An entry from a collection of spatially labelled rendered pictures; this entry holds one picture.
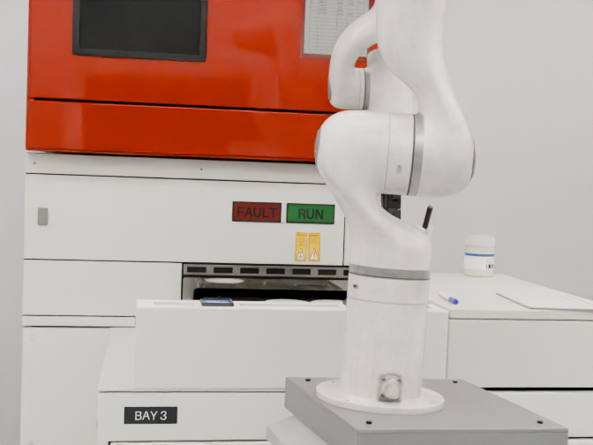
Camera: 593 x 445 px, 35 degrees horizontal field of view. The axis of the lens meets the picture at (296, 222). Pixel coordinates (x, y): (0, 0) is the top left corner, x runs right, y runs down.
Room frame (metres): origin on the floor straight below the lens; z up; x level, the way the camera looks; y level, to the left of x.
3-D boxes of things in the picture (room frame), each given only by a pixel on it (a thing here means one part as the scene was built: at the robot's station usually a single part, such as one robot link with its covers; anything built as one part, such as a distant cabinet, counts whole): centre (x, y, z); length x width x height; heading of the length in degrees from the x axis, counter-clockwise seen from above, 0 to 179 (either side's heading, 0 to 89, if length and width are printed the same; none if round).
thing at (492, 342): (2.01, -0.40, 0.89); 0.62 x 0.35 x 0.14; 9
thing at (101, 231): (2.23, 0.22, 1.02); 0.82 x 0.03 x 0.40; 99
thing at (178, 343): (1.67, 0.00, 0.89); 0.55 x 0.09 x 0.14; 99
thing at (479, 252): (2.28, -0.44, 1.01); 0.07 x 0.07 x 0.10
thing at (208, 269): (2.25, 0.05, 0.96); 0.44 x 0.01 x 0.02; 99
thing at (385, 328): (1.39, -0.14, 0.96); 0.19 x 0.19 x 0.18
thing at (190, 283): (2.25, 0.05, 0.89); 0.44 x 0.02 x 0.10; 99
